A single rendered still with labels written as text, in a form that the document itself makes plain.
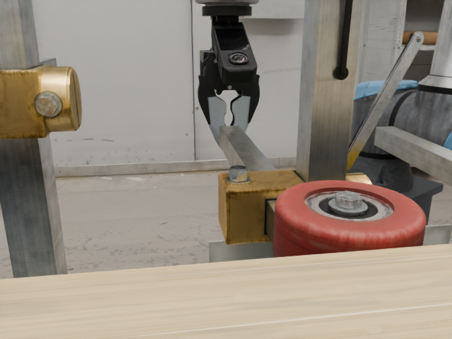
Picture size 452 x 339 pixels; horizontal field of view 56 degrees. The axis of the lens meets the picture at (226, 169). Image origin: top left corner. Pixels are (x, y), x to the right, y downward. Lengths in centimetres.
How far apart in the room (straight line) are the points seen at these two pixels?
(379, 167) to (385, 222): 92
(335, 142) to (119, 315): 26
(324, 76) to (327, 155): 7
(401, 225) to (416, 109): 83
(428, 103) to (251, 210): 72
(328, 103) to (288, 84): 277
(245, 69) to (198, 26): 245
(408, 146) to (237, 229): 34
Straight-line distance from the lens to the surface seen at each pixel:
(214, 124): 64
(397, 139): 67
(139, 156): 311
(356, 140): 46
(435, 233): 51
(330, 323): 16
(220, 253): 43
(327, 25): 36
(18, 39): 35
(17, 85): 34
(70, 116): 34
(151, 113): 304
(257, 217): 37
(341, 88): 37
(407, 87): 112
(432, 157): 60
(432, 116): 102
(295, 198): 25
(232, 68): 55
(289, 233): 23
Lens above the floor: 100
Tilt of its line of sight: 18 degrees down
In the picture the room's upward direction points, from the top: straight up
